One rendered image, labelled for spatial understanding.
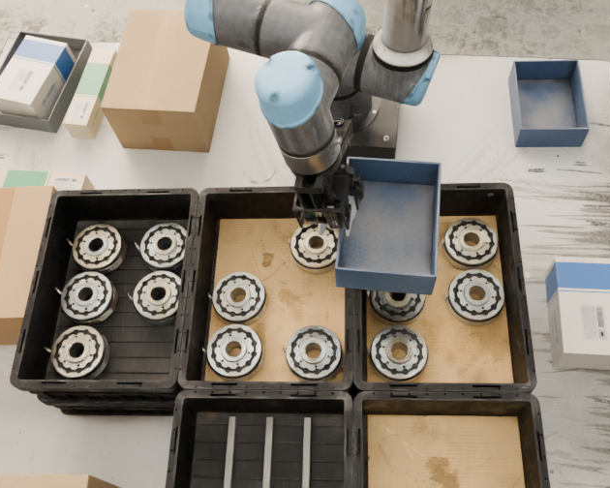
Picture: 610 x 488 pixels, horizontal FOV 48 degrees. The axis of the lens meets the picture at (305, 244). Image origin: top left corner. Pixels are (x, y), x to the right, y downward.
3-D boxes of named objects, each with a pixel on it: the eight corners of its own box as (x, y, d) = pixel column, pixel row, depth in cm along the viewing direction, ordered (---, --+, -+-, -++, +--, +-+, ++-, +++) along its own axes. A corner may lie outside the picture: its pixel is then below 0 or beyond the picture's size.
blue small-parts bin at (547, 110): (507, 79, 167) (513, 60, 161) (570, 78, 166) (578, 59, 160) (514, 147, 159) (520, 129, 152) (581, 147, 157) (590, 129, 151)
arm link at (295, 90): (330, 46, 75) (301, 107, 72) (348, 108, 85) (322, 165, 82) (268, 38, 78) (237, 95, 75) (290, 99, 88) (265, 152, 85)
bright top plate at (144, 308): (134, 275, 134) (133, 274, 134) (184, 268, 134) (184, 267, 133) (134, 322, 130) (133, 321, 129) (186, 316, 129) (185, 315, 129)
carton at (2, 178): (-7, 203, 164) (-19, 190, 158) (1, 181, 166) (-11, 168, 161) (88, 209, 161) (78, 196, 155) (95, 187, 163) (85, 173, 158)
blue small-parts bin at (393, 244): (347, 178, 116) (347, 156, 109) (436, 185, 114) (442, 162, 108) (335, 287, 107) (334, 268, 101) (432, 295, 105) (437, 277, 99)
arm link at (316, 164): (282, 109, 87) (344, 108, 85) (290, 131, 91) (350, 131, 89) (271, 158, 84) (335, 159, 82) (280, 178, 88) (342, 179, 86)
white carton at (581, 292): (544, 274, 144) (555, 256, 136) (603, 277, 142) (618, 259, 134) (552, 366, 135) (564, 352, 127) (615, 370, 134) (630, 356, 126)
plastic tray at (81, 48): (27, 44, 187) (19, 30, 182) (95, 51, 183) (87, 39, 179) (-15, 122, 175) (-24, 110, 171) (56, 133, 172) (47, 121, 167)
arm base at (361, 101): (316, 70, 160) (314, 41, 151) (379, 82, 157) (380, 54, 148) (296, 121, 154) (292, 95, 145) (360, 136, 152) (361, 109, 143)
